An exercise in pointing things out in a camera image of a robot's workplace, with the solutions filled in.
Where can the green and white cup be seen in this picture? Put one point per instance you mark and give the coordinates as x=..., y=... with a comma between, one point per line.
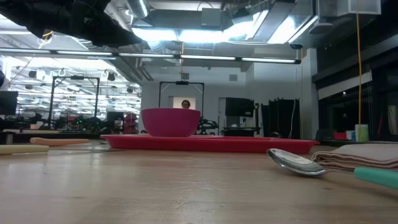
x=363, y=133

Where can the beige cloth napkin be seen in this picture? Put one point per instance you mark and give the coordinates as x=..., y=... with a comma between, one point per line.
x=367, y=157

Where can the red plastic tray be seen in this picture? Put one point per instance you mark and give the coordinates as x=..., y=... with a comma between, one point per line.
x=248, y=144

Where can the white ceiling box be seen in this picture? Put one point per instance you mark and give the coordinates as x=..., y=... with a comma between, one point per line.
x=357, y=7

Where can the red chair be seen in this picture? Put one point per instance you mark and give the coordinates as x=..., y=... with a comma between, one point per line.
x=130, y=124

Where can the tall black gantry frame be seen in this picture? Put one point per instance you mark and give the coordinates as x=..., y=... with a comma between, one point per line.
x=97, y=93

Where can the long LED light bar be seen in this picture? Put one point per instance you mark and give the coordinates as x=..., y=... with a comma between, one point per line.
x=149, y=55

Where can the small red box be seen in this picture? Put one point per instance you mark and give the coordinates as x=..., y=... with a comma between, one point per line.
x=339, y=136

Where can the black security camera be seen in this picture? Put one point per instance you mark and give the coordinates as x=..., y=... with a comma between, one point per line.
x=296, y=46

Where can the magenta plastic bowl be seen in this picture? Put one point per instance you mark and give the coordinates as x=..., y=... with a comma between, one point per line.
x=170, y=123

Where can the black gantry frame with camera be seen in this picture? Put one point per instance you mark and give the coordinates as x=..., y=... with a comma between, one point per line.
x=182, y=82

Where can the black curtain panels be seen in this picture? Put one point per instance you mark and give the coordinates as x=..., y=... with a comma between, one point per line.
x=280, y=118

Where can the person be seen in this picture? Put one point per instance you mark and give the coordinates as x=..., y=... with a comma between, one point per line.
x=185, y=104

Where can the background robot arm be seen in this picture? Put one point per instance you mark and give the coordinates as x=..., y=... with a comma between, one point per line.
x=206, y=124

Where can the black monitor on stand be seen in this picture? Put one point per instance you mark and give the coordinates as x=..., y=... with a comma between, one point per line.
x=239, y=107

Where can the round silver air duct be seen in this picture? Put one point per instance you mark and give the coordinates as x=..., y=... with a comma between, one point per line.
x=138, y=7

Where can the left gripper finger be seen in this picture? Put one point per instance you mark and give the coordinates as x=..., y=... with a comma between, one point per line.
x=115, y=37

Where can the round ceiling speaker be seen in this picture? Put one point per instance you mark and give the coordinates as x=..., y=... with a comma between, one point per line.
x=321, y=28

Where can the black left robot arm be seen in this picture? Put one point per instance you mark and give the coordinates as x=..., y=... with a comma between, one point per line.
x=28, y=12

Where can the grey ceiling box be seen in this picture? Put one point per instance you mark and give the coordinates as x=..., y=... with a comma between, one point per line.
x=211, y=17

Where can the blue and white box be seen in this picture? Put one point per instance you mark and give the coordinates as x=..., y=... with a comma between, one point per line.
x=350, y=135

